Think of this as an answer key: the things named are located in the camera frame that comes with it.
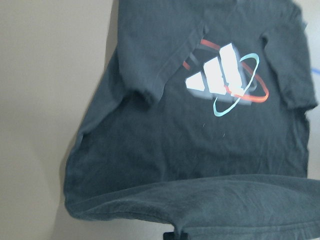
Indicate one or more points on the black graphic t-shirt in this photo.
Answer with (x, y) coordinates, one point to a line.
(200, 122)

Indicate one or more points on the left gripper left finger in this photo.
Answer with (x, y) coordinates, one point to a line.
(168, 236)

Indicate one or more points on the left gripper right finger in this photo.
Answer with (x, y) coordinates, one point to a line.
(184, 236)

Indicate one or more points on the brown paper table cover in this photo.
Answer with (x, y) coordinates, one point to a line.
(52, 56)

